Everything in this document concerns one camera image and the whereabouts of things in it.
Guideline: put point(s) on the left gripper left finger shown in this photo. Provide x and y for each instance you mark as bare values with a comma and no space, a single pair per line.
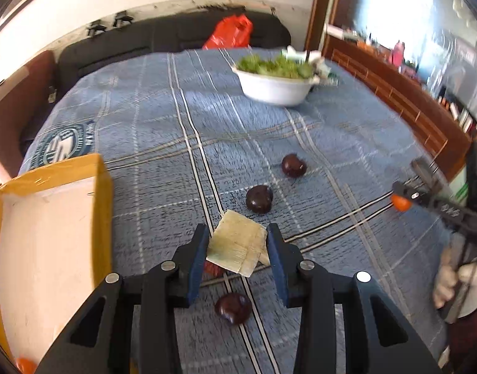
97,339

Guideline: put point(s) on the blue plaid tablecloth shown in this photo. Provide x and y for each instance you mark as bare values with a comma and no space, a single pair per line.
183,145

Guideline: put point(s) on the black clamp device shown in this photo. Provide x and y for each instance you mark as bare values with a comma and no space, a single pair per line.
122,17
95,27

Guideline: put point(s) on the black leather sofa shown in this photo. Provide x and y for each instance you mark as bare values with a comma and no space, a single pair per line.
174,33

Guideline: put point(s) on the right hand white glove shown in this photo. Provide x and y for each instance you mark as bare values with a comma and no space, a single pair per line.
448,278

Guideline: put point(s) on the maroon armchair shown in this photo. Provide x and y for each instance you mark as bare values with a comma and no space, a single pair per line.
22,95

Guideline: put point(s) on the yellow edged white tray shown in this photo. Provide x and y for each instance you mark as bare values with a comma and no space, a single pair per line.
55,248

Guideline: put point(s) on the green leafy vegetables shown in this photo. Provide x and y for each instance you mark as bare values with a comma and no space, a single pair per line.
279,67

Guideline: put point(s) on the red jujube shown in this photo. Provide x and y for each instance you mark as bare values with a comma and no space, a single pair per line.
213,270

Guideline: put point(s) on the large banana piece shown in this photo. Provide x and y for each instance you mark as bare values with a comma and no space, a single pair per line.
237,244

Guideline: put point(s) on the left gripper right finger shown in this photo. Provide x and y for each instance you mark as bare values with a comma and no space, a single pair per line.
378,337

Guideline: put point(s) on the wooden cabinet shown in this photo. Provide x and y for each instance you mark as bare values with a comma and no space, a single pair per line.
431,123

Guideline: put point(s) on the white bowl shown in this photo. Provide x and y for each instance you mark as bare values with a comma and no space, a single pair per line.
273,90

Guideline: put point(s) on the orange tangerine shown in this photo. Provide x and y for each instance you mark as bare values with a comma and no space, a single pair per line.
400,203

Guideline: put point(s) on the red plastic bag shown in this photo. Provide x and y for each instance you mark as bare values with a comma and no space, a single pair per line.
231,32

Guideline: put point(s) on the small orange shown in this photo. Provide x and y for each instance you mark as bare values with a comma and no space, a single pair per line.
25,366

